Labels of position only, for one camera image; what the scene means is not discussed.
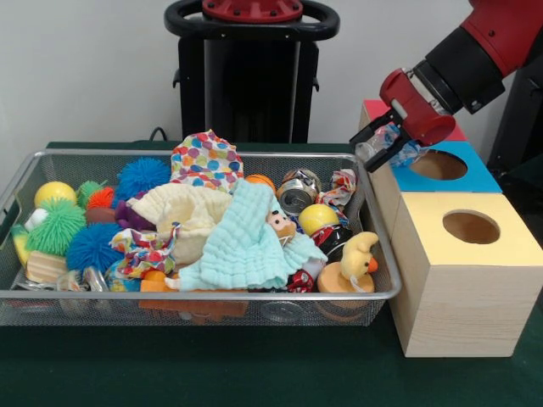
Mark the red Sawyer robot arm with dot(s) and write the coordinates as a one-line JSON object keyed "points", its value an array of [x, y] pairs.
{"points": [[471, 59]]}

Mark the mint green cloth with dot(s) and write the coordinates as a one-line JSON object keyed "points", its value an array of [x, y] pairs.
{"points": [[242, 250]]}

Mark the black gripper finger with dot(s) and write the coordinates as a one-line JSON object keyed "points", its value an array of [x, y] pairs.
{"points": [[369, 129], [388, 152]]}

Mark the yellow tennis ball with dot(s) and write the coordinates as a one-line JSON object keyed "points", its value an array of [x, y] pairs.
{"points": [[316, 216]]}

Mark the crushed clear plastic bottle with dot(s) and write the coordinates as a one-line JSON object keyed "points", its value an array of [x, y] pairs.
{"points": [[91, 280]]}

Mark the crushed blue-label plastic bottle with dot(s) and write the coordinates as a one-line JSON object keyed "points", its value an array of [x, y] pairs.
{"points": [[382, 140]]}

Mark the green spiky monster toy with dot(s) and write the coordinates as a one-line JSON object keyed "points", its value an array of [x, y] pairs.
{"points": [[55, 229]]}

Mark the wooden three-hole box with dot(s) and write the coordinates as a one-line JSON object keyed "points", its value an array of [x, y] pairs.
{"points": [[466, 305]]}

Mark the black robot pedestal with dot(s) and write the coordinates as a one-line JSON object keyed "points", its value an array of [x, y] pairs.
{"points": [[250, 85]]}

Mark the blue spiky ball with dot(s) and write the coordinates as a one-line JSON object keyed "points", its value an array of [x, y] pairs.
{"points": [[144, 174]]}

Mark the dark green tablecloth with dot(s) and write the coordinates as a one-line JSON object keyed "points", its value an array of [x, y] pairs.
{"points": [[254, 373]]}

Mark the crushed silver drink can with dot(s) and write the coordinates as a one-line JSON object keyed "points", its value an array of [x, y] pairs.
{"points": [[297, 195]]}

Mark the silver mesh bin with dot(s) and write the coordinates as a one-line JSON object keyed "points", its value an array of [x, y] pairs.
{"points": [[297, 313]]}

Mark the cream knitted cloth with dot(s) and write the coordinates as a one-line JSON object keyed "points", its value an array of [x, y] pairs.
{"points": [[191, 207]]}

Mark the brown plush toy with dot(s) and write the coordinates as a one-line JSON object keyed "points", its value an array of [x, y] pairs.
{"points": [[282, 224]]}

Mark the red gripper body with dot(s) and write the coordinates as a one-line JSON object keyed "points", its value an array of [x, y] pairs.
{"points": [[413, 108]]}

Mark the purple spiky monster toy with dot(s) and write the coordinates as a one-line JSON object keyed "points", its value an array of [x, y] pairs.
{"points": [[127, 218]]}

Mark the polka dot cloth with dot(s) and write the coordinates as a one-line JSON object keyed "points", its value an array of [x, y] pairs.
{"points": [[208, 161]]}

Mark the black panel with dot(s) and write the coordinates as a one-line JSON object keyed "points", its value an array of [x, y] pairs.
{"points": [[526, 127]]}

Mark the plain yellow ball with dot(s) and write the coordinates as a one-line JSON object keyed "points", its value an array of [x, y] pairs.
{"points": [[55, 193]]}

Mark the yellow plush duck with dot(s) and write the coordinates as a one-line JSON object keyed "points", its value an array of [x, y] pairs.
{"points": [[358, 254]]}

